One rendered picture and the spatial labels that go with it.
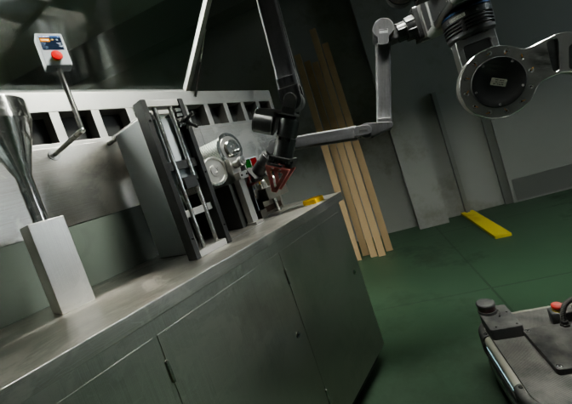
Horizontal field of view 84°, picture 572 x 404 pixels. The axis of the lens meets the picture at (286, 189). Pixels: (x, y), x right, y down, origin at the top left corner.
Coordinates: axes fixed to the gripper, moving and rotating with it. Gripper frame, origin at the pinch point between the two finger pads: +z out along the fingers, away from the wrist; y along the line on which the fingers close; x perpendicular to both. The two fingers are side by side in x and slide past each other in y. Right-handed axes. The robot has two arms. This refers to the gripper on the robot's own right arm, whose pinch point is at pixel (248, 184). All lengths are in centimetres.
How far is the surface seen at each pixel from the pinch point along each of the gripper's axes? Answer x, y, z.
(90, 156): 43, -49, 11
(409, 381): -113, 15, 19
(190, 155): 9.1, -35.3, -18.8
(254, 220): -16.3, -10.7, 2.3
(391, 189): -38, 237, 52
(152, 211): 9.6, -41.3, 11.3
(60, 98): 64, -52, -1
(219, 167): 9.2, -15.2, -7.0
